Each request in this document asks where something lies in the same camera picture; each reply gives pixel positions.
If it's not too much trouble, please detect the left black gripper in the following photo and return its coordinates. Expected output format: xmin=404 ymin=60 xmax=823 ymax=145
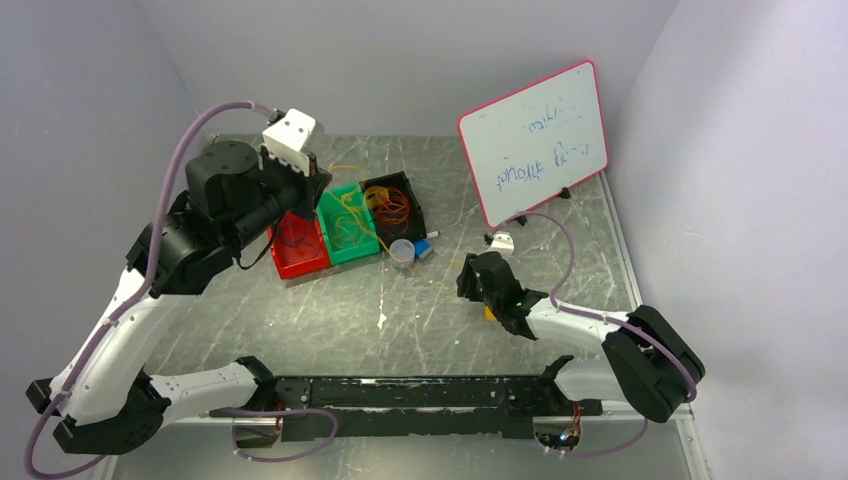
xmin=227 ymin=141 xmax=334 ymax=251

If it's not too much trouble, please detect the orange cable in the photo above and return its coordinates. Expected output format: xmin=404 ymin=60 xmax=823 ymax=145
xmin=374 ymin=190 xmax=409 ymax=230
xmin=374 ymin=188 xmax=412 ymax=233
xmin=372 ymin=187 xmax=411 ymax=230

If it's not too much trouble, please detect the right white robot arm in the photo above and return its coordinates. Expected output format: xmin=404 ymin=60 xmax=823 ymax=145
xmin=457 ymin=252 xmax=706 ymax=423

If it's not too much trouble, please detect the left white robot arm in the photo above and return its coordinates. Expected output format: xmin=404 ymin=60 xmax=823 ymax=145
xmin=26 ymin=140 xmax=332 ymax=456

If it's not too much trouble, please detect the red plastic bin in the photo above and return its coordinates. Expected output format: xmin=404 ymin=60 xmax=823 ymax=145
xmin=268 ymin=213 xmax=331 ymax=280

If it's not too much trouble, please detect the green plastic bin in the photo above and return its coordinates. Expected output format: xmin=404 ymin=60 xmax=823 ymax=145
xmin=316 ymin=183 xmax=381 ymax=265

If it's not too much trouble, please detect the blue eraser block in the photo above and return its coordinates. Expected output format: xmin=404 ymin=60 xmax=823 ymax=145
xmin=413 ymin=239 xmax=433 ymax=259

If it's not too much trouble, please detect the clear round container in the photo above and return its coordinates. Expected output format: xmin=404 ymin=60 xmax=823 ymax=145
xmin=388 ymin=238 xmax=416 ymax=269

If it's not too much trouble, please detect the black plastic bin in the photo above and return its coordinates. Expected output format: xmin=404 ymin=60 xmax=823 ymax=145
xmin=359 ymin=171 xmax=427 ymax=252

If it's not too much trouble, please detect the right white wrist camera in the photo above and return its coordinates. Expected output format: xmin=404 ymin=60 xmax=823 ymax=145
xmin=484 ymin=231 xmax=514 ymax=259

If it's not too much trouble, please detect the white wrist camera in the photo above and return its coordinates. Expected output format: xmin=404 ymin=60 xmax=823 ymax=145
xmin=262 ymin=108 xmax=324 ymax=177
xmin=484 ymin=231 xmax=514 ymax=259

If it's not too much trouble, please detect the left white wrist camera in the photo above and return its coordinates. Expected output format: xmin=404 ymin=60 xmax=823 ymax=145
xmin=262 ymin=108 xmax=324 ymax=177

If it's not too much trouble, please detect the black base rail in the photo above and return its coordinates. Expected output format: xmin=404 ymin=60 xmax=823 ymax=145
xmin=238 ymin=374 xmax=602 ymax=442

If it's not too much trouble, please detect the white board with red frame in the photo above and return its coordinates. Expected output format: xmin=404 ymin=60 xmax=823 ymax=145
xmin=457 ymin=60 xmax=608 ymax=227

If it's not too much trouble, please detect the aluminium frame rail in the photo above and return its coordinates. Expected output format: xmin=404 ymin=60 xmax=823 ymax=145
xmin=601 ymin=400 xmax=695 ymax=423

